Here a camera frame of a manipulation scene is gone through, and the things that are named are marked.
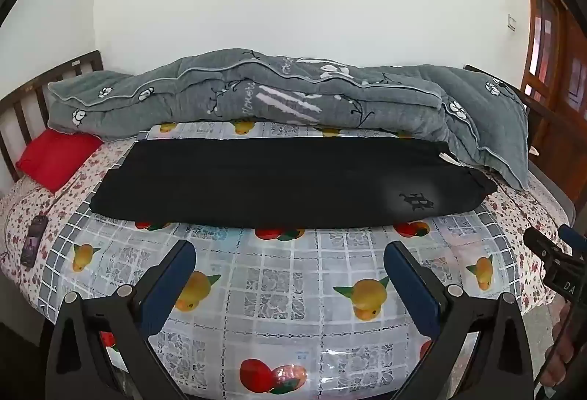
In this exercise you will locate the person's right hand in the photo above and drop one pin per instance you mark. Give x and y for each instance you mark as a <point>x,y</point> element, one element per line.
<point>557,349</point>

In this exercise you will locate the fruit-print plastic cloth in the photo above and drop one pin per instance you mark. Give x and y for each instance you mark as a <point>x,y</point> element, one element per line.
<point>284,281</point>

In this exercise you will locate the dark wooden headboard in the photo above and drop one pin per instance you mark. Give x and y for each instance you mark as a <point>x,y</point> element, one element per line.
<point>27,102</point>

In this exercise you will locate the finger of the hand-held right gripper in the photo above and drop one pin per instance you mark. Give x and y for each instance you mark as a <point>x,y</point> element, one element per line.
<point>543,246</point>
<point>573,237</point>

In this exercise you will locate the brown wooden door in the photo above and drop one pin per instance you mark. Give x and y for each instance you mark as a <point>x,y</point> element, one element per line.
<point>557,74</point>

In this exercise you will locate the grey flower-print quilt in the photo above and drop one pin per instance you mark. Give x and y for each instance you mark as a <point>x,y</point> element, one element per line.
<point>293,97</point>

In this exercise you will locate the white wall switch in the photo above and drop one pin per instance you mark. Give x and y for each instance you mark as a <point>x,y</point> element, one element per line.
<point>512,23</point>

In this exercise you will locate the floral bed sheet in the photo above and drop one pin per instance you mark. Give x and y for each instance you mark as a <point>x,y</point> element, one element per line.
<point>527,216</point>

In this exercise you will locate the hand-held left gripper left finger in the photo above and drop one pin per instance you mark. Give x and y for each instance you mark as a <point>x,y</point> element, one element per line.
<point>169,285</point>

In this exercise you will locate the red pillow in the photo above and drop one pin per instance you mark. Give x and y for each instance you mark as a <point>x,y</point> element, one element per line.
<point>57,157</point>

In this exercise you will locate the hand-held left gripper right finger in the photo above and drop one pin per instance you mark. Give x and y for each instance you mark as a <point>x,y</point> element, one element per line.
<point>412,285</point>

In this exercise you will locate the black pants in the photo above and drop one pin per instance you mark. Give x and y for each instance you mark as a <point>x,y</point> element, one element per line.
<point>275,180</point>

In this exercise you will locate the black phone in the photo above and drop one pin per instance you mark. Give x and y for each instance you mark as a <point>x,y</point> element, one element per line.
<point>33,244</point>

